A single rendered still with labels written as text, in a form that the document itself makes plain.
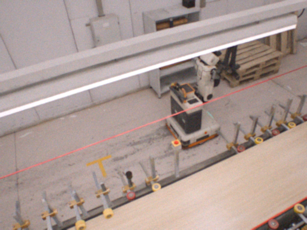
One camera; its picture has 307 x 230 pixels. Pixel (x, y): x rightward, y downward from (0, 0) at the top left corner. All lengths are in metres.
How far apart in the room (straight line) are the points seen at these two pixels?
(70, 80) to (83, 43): 3.23
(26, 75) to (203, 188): 1.84
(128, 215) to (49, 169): 2.11
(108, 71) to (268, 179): 1.92
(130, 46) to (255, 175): 1.86
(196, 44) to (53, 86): 0.76
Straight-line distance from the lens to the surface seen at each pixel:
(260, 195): 2.56
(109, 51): 1.24
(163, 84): 5.13
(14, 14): 4.24
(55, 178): 4.06
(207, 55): 3.52
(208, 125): 3.98
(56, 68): 1.22
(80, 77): 1.25
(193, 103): 3.52
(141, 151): 4.02
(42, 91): 1.25
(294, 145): 3.08
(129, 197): 2.47
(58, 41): 4.39
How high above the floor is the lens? 2.99
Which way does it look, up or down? 41 degrees down
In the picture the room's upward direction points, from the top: 6 degrees counter-clockwise
